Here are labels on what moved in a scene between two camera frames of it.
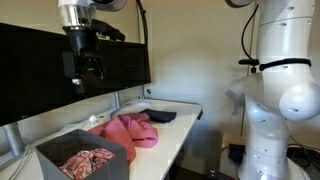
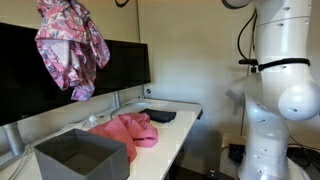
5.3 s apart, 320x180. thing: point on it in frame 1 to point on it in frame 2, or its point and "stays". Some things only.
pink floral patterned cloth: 129,131 stays
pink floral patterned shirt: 84,162 to 72,45
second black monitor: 126,65 stays
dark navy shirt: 158,116 stays
